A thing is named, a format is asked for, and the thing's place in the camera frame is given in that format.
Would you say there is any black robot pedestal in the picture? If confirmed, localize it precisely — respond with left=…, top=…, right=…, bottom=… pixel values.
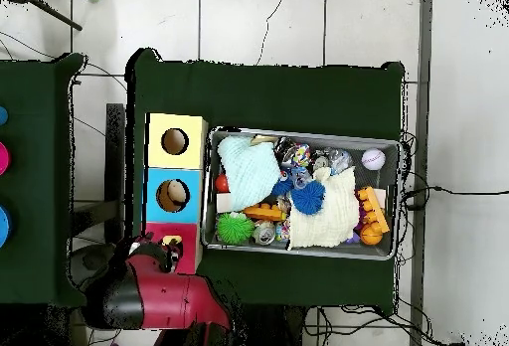
left=242, top=303, right=307, bottom=346

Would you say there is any large blue round toy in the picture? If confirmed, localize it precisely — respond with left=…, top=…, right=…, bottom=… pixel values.
left=0, top=204, right=12, bottom=248

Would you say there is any white baseball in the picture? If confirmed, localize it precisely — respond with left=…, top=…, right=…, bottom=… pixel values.
left=361, top=147, right=387, bottom=171

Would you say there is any cream knitted cloth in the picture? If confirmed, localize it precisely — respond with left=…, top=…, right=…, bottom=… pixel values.
left=287, top=166, right=361, bottom=251

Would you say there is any orange toy building brick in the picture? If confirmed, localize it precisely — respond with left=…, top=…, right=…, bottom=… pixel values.
left=356, top=186, right=391, bottom=234

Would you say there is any wooden box with three holes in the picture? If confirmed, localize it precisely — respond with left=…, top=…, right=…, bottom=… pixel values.
left=141, top=112, right=210, bottom=276

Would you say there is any pink round toy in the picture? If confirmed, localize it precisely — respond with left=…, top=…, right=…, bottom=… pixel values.
left=0, top=141, right=11, bottom=176

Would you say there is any large blue spiky ball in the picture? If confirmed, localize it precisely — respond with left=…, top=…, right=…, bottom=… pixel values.
left=290, top=180, right=326, bottom=217

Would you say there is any mint knitted cloth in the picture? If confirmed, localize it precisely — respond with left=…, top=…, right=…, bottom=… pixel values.
left=217, top=135, right=282, bottom=212

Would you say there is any clear mesh bin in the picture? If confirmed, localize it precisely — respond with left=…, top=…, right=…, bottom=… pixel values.
left=201, top=125, right=404, bottom=261

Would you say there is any dark green table cloth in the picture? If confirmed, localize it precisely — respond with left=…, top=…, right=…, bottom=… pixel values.
left=0, top=52, right=91, bottom=308
left=124, top=48, right=407, bottom=310

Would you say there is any black power cable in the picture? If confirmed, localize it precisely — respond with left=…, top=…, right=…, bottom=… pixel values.
left=402, top=185, right=509, bottom=210

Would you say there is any green spiky ball with eyes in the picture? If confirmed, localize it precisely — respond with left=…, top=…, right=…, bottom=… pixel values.
left=216, top=212, right=255, bottom=246

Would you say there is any black rod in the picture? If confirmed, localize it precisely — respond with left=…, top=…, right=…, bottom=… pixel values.
left=23, top=0, right=84, bottom=32

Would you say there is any small orange basketball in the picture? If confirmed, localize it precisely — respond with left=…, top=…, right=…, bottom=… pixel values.
left=359, top=223, right=384, bottom=247

